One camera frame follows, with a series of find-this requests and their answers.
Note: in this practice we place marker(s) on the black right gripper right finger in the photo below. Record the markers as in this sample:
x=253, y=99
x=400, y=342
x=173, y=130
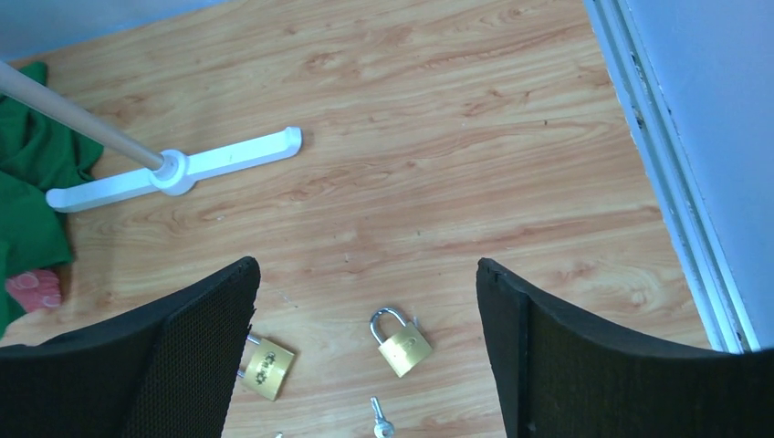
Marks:
x=562, y=371

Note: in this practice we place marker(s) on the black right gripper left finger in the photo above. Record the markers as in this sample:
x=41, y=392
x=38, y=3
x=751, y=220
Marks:
x=164, y=369

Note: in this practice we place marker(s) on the brass padlock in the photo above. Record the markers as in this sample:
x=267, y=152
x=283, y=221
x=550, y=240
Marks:
x=267, y=368
x=405, y=348

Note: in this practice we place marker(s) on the silver key bunch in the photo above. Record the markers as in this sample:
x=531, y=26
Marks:
x=382, y=427

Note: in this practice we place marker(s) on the pink patterned garment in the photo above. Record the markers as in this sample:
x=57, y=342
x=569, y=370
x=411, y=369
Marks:
x=35, y=289

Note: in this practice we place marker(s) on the white metal clothes rack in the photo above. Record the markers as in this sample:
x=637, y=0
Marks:
x=171, y=172

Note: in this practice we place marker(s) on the green garment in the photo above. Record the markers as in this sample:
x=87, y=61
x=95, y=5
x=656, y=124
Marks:
x=37, y=154

